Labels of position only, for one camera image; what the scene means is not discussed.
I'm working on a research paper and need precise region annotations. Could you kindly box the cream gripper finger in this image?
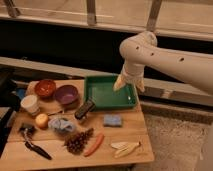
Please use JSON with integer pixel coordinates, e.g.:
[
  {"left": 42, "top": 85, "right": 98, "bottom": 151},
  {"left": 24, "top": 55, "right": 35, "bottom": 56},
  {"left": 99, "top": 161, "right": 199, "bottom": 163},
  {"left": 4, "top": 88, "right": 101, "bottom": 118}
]
[
  {"left": 113, "top": 75, "right": 126, "bottom": 91},
  {"left": 136, "top": 79, "right": 145, "bottom": 92}
]

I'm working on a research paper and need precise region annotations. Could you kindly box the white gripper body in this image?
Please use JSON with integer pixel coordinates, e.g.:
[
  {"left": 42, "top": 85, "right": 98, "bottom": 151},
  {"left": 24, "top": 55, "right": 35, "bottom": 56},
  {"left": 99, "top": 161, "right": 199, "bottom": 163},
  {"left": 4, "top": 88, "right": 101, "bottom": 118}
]
[{"left": 121, "top": 63, "right": 144, "bottom": 84}]

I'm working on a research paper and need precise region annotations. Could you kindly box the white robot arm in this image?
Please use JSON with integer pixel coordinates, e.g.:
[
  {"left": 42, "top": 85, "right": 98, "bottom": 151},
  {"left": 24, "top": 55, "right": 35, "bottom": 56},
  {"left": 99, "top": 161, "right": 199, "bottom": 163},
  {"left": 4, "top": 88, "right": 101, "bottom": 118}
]
[{"left": 113, "top": 31, "right": 213, "bottom": 96}]

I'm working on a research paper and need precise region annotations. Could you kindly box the purple bowl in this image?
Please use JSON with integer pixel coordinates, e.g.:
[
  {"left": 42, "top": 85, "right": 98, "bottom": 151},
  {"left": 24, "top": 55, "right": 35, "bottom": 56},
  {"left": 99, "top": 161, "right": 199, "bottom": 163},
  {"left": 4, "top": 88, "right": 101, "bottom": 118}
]
[{"left": 54, "top": 85, "right": 79, "bottom": 105}]

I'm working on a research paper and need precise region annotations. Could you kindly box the red bowl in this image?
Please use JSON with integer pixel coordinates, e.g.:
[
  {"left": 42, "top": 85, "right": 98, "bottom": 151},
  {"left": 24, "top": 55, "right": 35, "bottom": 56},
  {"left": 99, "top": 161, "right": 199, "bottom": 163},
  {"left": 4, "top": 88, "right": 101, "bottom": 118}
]
[{"left": 34, "top": 79, "right": 56, "bottom": 98}]

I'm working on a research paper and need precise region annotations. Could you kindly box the green plastic tray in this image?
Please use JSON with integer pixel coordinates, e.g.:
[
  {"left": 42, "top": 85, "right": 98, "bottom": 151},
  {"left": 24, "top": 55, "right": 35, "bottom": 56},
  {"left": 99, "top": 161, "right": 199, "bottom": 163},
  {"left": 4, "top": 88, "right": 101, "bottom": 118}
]
[{"left": 84, "top": 76, "right": 137, "bottom": 111}]

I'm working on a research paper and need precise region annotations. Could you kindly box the blue sponge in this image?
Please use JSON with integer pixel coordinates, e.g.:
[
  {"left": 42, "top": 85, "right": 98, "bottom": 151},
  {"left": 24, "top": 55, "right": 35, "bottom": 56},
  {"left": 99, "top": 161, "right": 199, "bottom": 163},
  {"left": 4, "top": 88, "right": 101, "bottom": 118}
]
[{"left": 103, "top": 115, "right": 122, "bottom": 127}]

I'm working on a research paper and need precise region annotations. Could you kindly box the orange carrot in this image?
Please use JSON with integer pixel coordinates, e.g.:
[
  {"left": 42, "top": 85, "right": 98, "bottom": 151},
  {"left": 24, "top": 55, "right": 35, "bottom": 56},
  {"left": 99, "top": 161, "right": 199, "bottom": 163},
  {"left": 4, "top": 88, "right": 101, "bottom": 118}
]
[{"left": 83, "top": 133, "right": 104, "bottom": 157}]

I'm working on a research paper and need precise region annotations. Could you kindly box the brown grape bunch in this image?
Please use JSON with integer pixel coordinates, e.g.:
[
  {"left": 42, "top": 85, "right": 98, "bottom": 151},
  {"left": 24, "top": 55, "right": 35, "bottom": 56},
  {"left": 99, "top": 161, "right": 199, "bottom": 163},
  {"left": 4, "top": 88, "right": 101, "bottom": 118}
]
[{"left": 64, "top": 128, "right": 94, "bottom": 155}]

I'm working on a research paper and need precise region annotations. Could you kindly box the yellow red apple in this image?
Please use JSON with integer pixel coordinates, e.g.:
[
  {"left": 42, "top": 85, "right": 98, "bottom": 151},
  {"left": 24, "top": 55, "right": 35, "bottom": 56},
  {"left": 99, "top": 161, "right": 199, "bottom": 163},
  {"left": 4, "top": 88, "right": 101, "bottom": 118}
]
[{"left": 35, "top": 113, "right": 49, "bottom": 129}]

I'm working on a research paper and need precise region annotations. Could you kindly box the wooden round board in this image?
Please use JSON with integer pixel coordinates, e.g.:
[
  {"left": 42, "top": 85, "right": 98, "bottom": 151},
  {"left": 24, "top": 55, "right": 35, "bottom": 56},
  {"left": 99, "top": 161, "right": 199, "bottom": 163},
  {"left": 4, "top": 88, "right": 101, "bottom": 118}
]
[{"left": 26, "top": 81, "right": 37, "bottom": 95}]

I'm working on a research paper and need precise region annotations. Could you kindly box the white cup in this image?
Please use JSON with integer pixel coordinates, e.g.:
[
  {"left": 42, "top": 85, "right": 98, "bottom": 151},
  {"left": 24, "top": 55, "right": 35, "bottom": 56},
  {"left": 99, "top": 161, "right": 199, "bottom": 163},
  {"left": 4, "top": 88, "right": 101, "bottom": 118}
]
[{"left": 21, "top": 95, "right": 39, "bottom": 116}]

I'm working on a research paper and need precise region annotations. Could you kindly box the blue object at edge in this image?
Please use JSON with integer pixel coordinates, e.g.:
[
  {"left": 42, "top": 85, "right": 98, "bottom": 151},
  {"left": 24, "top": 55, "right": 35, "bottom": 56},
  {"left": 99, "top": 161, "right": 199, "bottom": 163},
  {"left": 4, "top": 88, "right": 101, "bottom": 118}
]
[{"left": 16, "top": 88, "right": 26, "bottom": 99}]

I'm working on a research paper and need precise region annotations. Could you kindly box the black handled peeler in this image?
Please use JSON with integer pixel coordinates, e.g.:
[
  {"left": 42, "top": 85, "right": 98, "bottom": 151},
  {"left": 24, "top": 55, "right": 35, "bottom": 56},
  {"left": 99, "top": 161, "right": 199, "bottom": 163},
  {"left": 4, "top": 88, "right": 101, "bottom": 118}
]
[{"left": 23, "top": 131, "right": 52, "bottom": 160}]

